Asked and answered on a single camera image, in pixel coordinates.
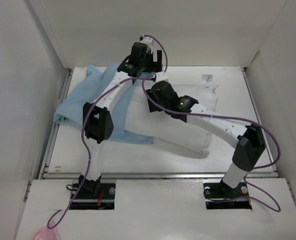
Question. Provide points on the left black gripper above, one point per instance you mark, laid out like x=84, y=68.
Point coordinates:
x=154, y=66

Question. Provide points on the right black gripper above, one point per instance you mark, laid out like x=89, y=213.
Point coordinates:
x=151, y=108

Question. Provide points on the white pillow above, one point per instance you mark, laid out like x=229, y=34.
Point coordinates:
x=159, y=125

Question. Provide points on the blue pillowcase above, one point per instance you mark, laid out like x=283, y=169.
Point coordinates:
x=87, y=91

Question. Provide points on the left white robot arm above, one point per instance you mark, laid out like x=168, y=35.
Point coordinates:
x=98, y=124

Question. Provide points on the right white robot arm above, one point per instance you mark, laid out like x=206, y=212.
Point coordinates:
x=247, y=140

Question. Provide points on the pink cloth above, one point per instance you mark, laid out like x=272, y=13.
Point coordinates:
x=47, y=234

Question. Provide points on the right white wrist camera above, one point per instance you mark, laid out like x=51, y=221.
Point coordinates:
x=160, y=76

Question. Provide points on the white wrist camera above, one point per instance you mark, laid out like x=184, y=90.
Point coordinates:
x=160, y=76
x=147, y=40

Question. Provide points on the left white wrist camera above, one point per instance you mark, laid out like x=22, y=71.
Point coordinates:
x=147, y=40

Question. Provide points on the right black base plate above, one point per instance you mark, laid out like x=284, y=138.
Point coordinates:
x=219, y=196

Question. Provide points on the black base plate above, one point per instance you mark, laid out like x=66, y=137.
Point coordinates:
x=102, y=199
x=219, y=196

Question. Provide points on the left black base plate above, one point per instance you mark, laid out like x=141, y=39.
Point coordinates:
x=102, y=199

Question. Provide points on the aluminium front rail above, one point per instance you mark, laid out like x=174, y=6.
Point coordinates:
x=47, y=175

